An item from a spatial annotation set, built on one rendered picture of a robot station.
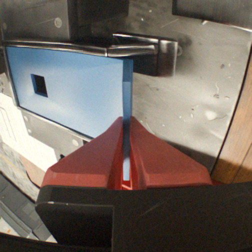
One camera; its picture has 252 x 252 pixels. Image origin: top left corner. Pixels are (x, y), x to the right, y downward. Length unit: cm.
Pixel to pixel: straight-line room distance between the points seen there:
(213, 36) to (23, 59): 17
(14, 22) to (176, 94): 17
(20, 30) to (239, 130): 23
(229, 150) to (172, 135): 7
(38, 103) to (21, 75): 3
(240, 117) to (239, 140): 3
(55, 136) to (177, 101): 13
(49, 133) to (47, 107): 4
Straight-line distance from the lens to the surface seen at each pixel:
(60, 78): 16
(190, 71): 20
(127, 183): 25
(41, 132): 24
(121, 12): 20
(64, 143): 22
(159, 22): 20
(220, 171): 26
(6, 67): 23
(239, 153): 24
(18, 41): 20
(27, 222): 529
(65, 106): 17
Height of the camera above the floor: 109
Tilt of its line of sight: 44 degrees down
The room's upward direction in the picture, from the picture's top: 137 degrees counter-clockwise
